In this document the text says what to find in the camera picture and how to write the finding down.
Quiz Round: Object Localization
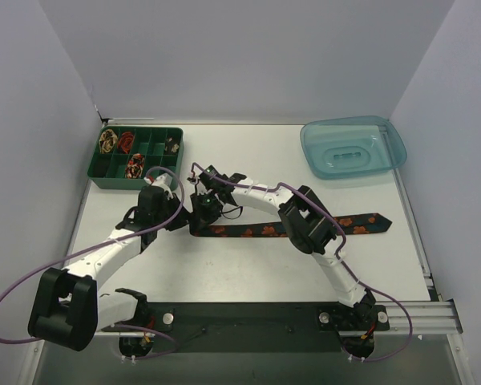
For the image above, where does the teal translucent plastic tub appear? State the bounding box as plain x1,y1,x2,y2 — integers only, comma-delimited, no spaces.
300,115,407,180

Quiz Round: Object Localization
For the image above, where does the green compartment organizer tray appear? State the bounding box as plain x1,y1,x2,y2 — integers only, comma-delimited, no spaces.
87,125,184,190

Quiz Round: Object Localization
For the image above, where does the rolled beige brown tie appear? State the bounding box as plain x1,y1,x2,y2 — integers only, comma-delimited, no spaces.
98,128,118,154

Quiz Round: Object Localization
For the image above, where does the rolled dark patterned tie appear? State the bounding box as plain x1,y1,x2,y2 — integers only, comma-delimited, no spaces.
164,136,180,156

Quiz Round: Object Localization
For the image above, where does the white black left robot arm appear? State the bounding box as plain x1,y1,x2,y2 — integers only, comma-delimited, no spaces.
27,186,183,351

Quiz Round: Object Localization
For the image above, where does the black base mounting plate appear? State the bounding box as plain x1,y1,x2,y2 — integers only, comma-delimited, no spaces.
105,302,390,356

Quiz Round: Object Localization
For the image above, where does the aluminium front rail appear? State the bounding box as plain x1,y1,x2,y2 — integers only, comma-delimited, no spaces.
34,301,464,337

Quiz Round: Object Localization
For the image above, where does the black orange floral tie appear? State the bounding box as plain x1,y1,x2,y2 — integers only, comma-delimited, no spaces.
190,213,394,238

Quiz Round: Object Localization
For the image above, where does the rolled red black tie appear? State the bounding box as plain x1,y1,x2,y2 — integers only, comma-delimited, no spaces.
117,132,135,154

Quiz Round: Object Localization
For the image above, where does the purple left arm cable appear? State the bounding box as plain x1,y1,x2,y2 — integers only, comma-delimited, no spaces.
0,166,185,358

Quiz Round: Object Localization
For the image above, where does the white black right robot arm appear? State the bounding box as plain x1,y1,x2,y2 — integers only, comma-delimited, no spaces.
188,167,392,339

